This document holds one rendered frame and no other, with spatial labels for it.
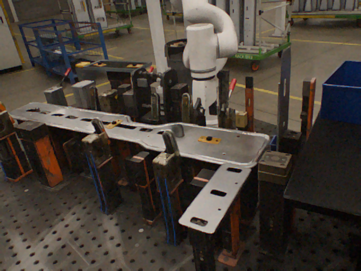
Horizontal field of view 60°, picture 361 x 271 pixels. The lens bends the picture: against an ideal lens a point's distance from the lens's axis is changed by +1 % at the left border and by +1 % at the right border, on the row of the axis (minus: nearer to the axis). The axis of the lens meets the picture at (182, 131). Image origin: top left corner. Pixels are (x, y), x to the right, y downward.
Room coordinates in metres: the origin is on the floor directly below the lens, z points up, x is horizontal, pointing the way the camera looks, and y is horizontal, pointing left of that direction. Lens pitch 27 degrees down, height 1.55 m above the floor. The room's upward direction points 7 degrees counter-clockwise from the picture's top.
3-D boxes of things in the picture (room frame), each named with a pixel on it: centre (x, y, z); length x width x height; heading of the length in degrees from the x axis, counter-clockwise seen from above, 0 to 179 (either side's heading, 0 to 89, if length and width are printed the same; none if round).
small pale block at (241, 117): (1.05, -0.23, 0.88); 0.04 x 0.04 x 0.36; 57
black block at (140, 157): (0.95, 0.16, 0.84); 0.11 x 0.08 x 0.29; 147
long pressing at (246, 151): (1.25, 0.32, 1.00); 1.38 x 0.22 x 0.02; 57
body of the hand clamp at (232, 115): (1.13, -0.18, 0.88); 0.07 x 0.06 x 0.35; 147
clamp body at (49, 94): (1.71, 0.70, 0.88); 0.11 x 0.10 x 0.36; 147
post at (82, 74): (1.80, 0.52, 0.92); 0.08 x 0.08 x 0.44; 57
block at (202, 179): (0.79, -0.05, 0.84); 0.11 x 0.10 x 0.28; 147
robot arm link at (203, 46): (0.99, -0.10, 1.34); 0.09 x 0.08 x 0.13; 88
